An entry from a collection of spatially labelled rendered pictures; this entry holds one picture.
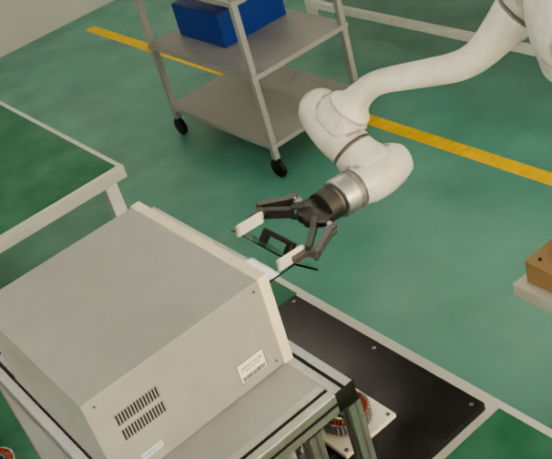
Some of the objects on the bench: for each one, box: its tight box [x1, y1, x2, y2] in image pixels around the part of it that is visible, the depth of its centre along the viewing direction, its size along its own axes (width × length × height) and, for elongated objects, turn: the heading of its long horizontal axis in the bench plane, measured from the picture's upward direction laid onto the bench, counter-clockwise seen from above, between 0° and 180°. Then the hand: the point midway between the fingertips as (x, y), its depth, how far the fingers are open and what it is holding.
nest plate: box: [321, 388, 396, 459], centre depth 202 cm, size 15×15×1 cm
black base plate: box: [278, 295, 486, 459], centre depth 211 cm, size 47×64×2 cm
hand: (260, 246), depth 190 cm, fingers open, 13 cm apart
